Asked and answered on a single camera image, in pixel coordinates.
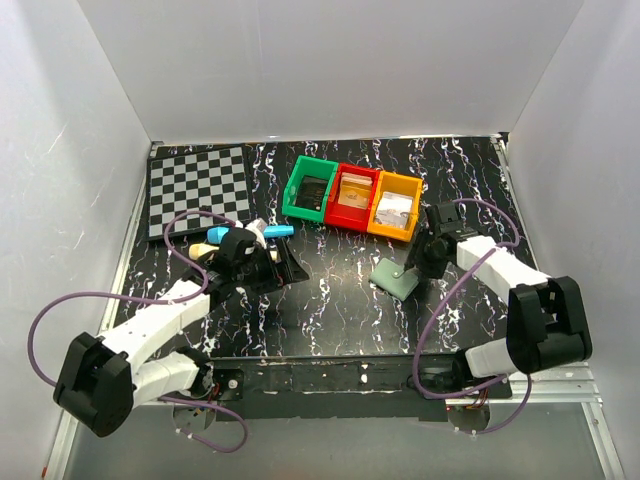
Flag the green card holder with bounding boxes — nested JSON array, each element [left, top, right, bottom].
[[369, 258, 419, 301]]

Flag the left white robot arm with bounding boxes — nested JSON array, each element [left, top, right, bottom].
[[53, 227, 309, 437]]

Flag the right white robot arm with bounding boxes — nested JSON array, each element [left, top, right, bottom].
[[405, 200, 593, 397]]

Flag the white card in yellow bin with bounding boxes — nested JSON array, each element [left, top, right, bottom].
[[374, 191, 413, 229]]

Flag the black card in green bin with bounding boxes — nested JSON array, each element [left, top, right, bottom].
[[295, 175, 328, 211]]

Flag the orange card in red bin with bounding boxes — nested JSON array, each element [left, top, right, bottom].
[[338, 173, 373, 209]]

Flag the blue plastic crayon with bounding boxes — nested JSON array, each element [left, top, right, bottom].
[[207, 225, 295, 245]]

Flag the cream plastic crayon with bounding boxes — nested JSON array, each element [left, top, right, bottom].
[[188, 242, 279, 264]]

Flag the yellow plastic bin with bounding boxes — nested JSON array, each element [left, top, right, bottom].
[[367, 171, 423, 242]]

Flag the green plastic bin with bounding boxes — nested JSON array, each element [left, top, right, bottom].
[[282, 155, 339, 223]]

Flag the checkered chessboard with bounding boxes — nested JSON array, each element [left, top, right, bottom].
[[146, 146, 252, 241]]

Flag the red plastic bin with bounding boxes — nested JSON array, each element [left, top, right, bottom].
[[324, 163, 380, 233]]

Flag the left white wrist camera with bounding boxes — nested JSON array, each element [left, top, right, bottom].
[[244, 218, 267, 249]]

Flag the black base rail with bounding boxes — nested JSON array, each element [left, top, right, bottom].
[[172, 349, 514, 425]]

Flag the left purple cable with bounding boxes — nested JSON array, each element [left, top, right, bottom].
[[27, 210, 250, 454]]

